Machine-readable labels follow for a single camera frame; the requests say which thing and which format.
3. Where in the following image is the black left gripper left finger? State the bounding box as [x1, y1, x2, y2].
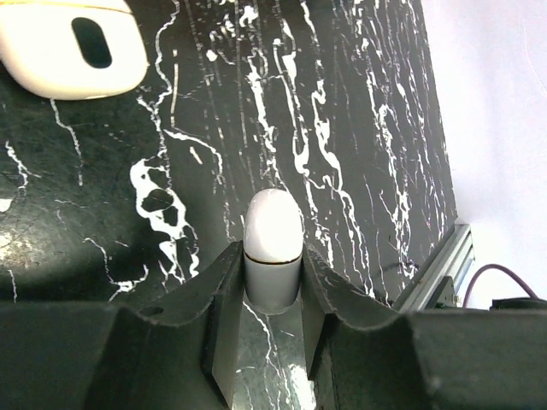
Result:
[1, 242, 244, 409]

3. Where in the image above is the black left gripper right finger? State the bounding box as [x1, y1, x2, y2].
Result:
[301, 247, 546, 409]

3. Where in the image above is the white earbud case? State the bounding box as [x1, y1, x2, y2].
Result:
[244, 189, 303, 315]
[1, 1, 149, 101]

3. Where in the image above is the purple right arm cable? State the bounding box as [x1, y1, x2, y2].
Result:
[463, 264, 540, 309]

